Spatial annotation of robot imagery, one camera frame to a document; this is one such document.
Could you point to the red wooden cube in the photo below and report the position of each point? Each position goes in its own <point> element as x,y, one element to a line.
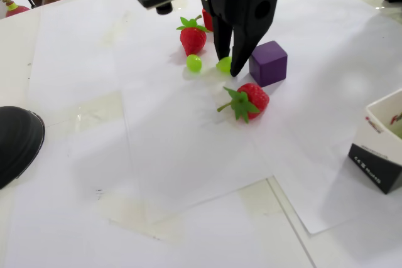
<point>207,21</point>

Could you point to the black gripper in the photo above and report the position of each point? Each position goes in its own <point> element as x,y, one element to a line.
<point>251,14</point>

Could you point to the white paper sheet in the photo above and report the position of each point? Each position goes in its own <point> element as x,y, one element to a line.
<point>314,45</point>

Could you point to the white and black carton box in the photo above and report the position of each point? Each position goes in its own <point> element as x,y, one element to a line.
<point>370,167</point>

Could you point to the black round object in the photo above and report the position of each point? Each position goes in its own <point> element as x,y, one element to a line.
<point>19,145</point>

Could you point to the purple wooden cube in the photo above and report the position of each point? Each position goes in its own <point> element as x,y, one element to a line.
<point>270,67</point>

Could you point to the red plastic strawberry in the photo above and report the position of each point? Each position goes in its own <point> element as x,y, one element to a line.
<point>257,97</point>
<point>193,40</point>

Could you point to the red fire extinguisher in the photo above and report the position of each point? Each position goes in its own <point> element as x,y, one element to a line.
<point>17,11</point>

